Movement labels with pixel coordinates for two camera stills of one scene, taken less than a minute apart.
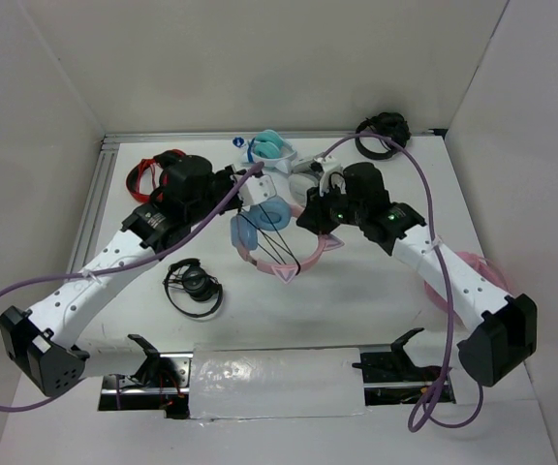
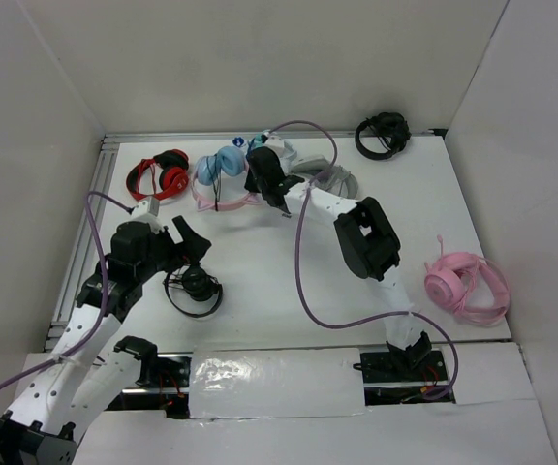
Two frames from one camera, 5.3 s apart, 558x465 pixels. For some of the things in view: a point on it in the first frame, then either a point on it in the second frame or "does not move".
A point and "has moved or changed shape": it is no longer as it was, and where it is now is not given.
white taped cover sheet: [227, 384] does not move
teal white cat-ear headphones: [271, 148] does not move
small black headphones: [190, 275] does not move
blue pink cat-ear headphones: [264, 214] has moved or changed shape
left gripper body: [221, 183] to [166, 254]
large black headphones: [390, 125] does not move
